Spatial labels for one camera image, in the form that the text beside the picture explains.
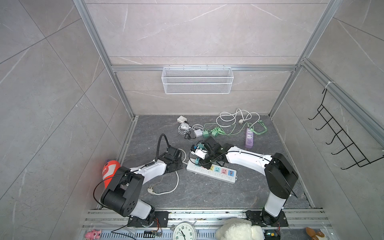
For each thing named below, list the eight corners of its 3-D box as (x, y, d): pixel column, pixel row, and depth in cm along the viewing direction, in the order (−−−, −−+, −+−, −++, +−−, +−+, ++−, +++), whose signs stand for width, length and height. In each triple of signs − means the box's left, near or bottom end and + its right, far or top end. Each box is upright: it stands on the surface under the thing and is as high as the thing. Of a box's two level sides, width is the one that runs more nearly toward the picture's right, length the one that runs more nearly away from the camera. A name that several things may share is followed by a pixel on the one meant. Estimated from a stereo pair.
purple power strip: (245, 147, 103) (246, 145, 101) (246, 130, 113) (247, 127, 111) (252, 149, 102) (253, 146, 100) (252, 131, 112) (253, 128, 110)
